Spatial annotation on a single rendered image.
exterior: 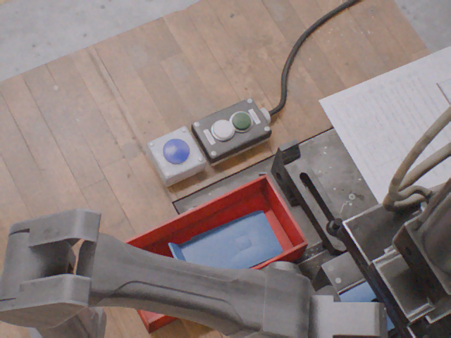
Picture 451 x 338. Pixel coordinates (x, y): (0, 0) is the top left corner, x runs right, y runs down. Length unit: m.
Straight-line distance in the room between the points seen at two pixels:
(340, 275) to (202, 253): 0.20
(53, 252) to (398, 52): 0.80
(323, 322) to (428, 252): 0.13
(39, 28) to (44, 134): 1.19
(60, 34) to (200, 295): 1.74
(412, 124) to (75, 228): 0.75
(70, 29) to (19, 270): 1.72
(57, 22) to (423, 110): 1.35
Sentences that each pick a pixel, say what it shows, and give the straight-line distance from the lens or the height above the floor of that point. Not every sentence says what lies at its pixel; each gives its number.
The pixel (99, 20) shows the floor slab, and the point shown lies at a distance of 2.56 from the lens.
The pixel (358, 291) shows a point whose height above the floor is 0.99.
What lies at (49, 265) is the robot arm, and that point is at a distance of 0.88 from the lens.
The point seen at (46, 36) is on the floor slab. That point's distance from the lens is 2.54.
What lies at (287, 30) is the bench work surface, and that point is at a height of 0.90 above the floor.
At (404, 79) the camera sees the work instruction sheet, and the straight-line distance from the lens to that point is 1.49.
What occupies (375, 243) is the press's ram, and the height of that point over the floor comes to 1.14.
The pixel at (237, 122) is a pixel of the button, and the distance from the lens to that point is 1.36.
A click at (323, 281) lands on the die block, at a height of 0.96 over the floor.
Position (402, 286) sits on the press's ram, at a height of 1.18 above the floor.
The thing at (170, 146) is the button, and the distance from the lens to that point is 1.33.
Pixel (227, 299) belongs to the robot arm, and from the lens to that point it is 0.88.
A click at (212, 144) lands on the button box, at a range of 1.35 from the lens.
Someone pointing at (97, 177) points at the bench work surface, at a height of 0.90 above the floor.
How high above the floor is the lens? 2.14
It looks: 66 degrees down
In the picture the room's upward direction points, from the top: 11 degrees clockwise
